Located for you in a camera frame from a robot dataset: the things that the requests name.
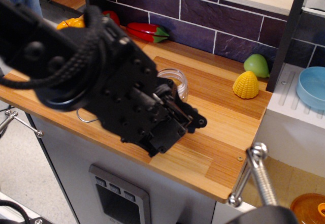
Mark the white toy sink counter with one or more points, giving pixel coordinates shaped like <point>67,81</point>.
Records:
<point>292,131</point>

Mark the red toy tomato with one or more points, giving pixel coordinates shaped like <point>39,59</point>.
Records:
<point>113,16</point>

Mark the green toy pear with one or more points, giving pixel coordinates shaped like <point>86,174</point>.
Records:
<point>257,64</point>

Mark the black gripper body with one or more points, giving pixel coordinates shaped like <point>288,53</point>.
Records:
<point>160,119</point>

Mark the orange plastic lid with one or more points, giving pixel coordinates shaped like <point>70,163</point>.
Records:
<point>309,208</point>

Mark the left chrome towel bar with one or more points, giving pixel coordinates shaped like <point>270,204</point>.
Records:
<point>13,115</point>

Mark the almond jar with red label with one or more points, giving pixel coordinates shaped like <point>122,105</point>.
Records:
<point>179,79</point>

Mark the black vertical shelf post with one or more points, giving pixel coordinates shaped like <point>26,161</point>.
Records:
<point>291,25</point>

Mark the light blue plastic bowl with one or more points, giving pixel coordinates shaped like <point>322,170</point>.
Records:
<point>310,87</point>

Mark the orange toy pumpkin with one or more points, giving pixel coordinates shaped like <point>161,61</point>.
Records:
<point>73,22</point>

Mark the yellow toy corn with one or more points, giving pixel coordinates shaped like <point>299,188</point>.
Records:
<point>246,85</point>

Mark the grey toy oven panel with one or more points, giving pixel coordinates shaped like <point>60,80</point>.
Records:
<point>120,200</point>

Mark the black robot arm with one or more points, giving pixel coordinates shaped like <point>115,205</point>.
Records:
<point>100,69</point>

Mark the red toy chili pepper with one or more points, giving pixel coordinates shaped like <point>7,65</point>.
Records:
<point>153,33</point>

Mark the small steel pot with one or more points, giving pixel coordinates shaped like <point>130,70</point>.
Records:
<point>85,116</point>

